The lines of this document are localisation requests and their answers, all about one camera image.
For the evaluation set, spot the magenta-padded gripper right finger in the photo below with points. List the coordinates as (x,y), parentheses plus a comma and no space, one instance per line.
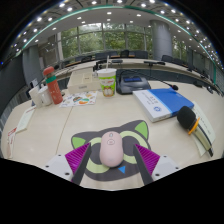
(165,165)

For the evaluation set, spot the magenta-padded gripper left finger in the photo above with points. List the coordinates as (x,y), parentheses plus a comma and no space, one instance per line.
(58,165)

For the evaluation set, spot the pink computer mouse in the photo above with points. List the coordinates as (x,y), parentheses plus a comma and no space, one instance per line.
(111,150)

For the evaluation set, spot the grey cat-shaped mouse pad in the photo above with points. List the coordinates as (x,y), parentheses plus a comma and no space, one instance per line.
(130,135)

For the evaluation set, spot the white paper sheet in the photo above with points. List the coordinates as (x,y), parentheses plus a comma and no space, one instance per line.
(207,128)

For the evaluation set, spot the white printed document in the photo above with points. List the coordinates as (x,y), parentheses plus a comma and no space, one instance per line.
(25,119)

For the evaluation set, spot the blue and white book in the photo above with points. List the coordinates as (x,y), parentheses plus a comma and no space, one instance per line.
(163,103)

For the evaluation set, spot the colourful sticker sheet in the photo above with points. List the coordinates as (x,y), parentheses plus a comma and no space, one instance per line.
(78,99)

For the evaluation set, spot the white lidded mug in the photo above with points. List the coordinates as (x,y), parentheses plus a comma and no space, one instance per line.
(46,96)

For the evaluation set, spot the red thermos bottle, green band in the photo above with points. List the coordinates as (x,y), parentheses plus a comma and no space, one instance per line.
(54,88)

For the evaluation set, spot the cream cardboard box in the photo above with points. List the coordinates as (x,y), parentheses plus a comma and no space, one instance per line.
(83,83)

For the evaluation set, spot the white upright panel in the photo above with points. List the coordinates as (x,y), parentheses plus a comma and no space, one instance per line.
(34,82)

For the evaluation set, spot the black desk microphone console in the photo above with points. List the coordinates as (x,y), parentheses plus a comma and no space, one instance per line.
(132,84)

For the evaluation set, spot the printed drink cup with straw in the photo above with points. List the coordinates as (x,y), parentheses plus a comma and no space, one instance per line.
(107,83)

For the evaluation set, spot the long curved conference desk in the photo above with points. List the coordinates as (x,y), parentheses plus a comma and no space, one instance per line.
(133,61)

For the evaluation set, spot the dark office chairs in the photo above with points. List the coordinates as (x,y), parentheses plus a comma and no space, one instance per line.
(141,54)

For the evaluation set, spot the ceiling lights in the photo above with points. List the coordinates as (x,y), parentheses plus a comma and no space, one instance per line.
(109,13)

